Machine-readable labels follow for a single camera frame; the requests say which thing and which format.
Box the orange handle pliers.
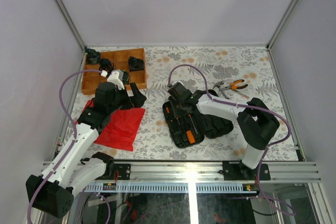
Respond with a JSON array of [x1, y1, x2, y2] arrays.
[[229, 79, 249, 99]]

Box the left aluminium corner post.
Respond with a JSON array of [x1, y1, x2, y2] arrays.
[[54, 0, 86, 51]]

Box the red cloth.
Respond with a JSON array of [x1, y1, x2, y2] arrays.
[[75, 98, 146, 152]]

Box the black plastic tool case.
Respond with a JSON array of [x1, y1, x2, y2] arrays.
[[162, 90, 234, 148]]

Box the wooden compartment tray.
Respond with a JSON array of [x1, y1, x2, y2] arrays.
[[81, 48, 147, 95]]

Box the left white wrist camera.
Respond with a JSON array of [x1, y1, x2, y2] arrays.
[[100, 69, 125, 90]]

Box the small hammer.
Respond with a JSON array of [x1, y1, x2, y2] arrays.
[[213, 81, 230, 99]]

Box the aluminium front rail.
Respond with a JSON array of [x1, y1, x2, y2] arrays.
[[114, 159, 322, 184]]

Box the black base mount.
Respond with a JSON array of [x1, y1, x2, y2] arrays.
[[103, 163, 131, 180], [220, 161, 271, 181]]

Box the thin screwdriver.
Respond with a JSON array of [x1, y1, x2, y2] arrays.
[[188, 114, 198, 135]]

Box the large orange handle screwdriver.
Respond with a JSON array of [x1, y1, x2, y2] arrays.
[[186, 131, 196, 144]]

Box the rolled black tape left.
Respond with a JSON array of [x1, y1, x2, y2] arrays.
[[99, 58, 114, 72]]

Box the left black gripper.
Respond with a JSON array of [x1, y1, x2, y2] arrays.
[[109, 82, 147, 114]]

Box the rolled tape in corner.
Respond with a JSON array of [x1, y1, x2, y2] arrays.
[[85, 48, 101, 65]]

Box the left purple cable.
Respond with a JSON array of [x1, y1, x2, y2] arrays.
[[27, 69, 108, 224]]

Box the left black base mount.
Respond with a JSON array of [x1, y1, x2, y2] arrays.
[[103, 163, 131, 180]]

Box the rolled black yellow tape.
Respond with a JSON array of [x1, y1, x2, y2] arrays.
[[122, 71, 130, 84]]

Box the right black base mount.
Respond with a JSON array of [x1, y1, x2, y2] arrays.
[[220, 161, 271, 181]]

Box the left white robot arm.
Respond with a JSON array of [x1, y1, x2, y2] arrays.
[[26, 82, 146, 218]]

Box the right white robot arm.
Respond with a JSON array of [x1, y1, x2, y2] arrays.
[[168, 82, 280, 179]]

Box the right aluminium corner post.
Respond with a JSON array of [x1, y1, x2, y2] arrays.
[[266, 0, 299, 51]]

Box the rolled black tape right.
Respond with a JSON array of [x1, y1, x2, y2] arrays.
[[128, 56, 144, 72]]

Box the white slotted cable duct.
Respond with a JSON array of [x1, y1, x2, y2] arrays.
[[85, 182, 256, 194]]

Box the aluminium corner post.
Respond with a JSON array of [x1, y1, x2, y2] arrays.
[[266, 0, 299, 51], [54, 0, 86, 51]]

